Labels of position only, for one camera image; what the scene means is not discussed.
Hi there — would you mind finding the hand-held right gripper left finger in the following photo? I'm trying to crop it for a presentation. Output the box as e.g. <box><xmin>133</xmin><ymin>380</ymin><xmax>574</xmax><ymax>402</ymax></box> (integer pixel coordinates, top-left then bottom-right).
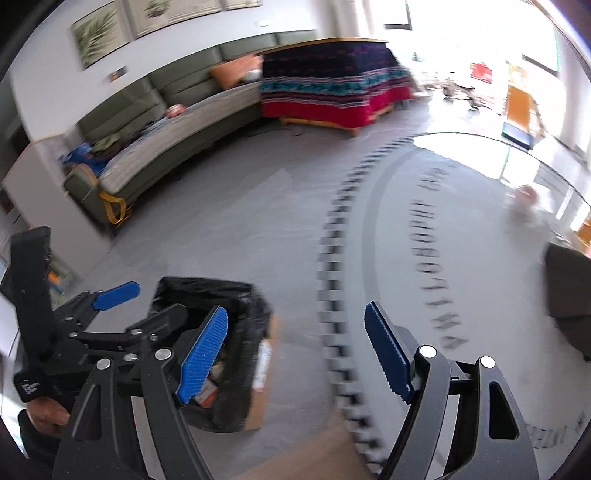
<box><xmin>52</xmin><ymin>306</ymin><xmax>230</xmax><ymax>480</ymax></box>

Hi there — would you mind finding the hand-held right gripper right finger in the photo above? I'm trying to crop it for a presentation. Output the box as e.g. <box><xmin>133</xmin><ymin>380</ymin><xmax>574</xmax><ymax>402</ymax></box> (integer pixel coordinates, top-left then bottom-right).
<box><xmin>364</xmin><ymin>301</ymin><xmax>539</xmax><ymax>480</ymax></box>

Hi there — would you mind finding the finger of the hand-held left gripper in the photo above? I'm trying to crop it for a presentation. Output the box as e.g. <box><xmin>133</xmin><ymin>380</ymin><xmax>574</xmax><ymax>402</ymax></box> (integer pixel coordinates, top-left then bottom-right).
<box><xmin>69</xmin><ymin>281</ymin><xmax>141</xmax><ymax>324</ymax></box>
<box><xmin>82</xmin><ymin>305</ymin><xmax>188</xmax><ymax>366</ymax></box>

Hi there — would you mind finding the cardboard bin with black bag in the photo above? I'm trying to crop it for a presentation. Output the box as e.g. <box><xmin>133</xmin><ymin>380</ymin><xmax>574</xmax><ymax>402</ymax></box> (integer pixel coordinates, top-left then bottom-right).
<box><xmin>147</xmin><ymin>276</ymin><xmax>280</xmax><ymax>433</ymax></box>

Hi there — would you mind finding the person's left hand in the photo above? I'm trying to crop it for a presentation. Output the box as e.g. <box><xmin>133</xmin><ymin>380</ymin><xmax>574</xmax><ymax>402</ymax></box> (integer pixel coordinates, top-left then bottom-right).
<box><xmin>18</xmin><ymin>400</ymin><xmax>70</xmax><ymax>438</ymax></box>

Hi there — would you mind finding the orange white wrapper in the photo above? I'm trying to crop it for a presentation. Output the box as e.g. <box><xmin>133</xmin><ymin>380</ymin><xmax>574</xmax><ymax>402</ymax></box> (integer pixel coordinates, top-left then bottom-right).
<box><xmin>191</xmin><ymin>355</ymin><xmax>223</xmax><ymax>409</ymax></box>

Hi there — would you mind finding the white cabinet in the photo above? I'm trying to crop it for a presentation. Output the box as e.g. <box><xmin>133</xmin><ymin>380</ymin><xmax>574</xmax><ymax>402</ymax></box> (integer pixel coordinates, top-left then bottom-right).
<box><xmin>0</xmin><ymin>138</ymin><xmax>114</xmax><ymax>282</ymax></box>

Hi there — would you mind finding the blue cloth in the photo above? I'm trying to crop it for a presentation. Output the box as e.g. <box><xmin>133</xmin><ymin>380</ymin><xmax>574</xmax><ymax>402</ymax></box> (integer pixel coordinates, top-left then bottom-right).
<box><xmin>60</xmin><ymin>142</ymin><xmax>100</xmax><ymax>167</ymax></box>

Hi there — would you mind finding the beige sofa seat cover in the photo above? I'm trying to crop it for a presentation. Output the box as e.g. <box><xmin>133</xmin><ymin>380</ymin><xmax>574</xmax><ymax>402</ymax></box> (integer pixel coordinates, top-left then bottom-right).
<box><xmin>99</xmin><ymin>80</ymin><xmax>264</xmax><ymax>195</ymax></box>

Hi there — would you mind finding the white crumpled object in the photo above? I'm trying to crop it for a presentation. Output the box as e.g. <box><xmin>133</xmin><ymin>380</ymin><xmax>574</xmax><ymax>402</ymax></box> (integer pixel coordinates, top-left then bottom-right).
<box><xmin>505</xmin><ymin>185</ymin><xmax>550</xmax><ymax>236</ymax></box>

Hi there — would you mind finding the green sofa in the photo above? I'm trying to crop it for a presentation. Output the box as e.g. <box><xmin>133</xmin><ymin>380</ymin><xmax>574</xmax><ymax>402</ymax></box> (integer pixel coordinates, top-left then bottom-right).
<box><xmin>62</xmin><ymin>30</ymin><xmax>319</xmax><ymax>232</ymax></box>

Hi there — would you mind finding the wooden table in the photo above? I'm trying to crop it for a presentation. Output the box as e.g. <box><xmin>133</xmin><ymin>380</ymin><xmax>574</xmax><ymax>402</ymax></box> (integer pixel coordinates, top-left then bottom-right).
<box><xmin>278</xmin><ymin>37</ymin><xmax>396</xmax><ymax>138</ymax></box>

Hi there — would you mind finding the orange cushion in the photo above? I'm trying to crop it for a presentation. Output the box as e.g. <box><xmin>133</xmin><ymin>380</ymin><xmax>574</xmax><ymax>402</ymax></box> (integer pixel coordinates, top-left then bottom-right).
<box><xmin>211</xmin><ymin>54</ymin><xmax>264</xmax><ymax>91</ymax></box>

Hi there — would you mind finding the orange stand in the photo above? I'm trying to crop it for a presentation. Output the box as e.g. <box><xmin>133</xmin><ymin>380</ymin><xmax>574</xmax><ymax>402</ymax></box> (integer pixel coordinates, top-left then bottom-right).
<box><xmin>501</xmin><ymin>65</ymin><xmax>544</xmax><ymax>151</ymax></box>

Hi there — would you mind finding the table with patterned quilt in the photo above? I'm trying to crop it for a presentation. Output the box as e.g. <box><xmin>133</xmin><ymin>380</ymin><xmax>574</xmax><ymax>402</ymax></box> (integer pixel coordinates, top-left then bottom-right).
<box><xmin>259</xmin><ymin>39</ymin><xmax>416</xmax><ymax>130</ymax></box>

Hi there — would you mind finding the yellow strap bag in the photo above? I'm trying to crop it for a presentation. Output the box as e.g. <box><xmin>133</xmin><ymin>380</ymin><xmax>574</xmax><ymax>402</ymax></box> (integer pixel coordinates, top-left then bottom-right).
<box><xmin>99</xmin><ymin>190</ymin><xmax>133</xmax><ymax>228</ymax></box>

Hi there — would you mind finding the framed fern wall picture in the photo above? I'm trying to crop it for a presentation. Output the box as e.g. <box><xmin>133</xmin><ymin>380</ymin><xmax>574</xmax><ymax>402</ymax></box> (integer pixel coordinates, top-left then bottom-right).
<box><xmin>71</xmin><ymin>0</ymin><xmax>133</xmax><ymax>71</ymax></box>

